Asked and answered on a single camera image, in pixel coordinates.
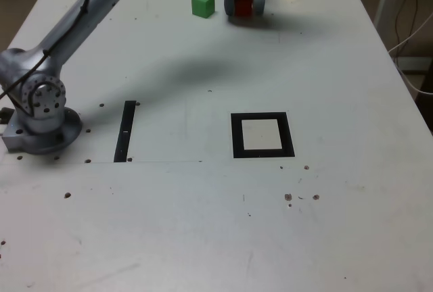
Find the black tape strip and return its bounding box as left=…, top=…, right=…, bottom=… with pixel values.
left=113, top=100, right=137, bottom=164

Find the black connector block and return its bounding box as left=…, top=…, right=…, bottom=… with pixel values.
left=0, top=107, right=14, bottom=126

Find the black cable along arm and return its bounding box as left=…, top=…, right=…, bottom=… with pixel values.
left=0, top=0, right=97, bottom=100

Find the thin dark hanging cable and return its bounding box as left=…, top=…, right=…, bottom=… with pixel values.
left=411, top=0, right=420, bottom=35
left=395, top=0, right=413, bottom=45

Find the white cable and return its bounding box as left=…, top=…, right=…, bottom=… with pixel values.
left=388, top=11, right=433, bottom=95

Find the white power strip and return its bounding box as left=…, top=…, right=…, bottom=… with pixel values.
left=394, top=55, right=433, bottom=72

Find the green cube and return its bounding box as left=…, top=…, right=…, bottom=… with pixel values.
left=191, top=0, right=216, bottom=20

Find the black tape square outline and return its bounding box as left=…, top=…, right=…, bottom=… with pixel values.
left=230, top=112, right=296, bottom=160

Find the red cube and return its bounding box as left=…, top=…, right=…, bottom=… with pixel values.
left=233, top=0, right=254, bottom=17

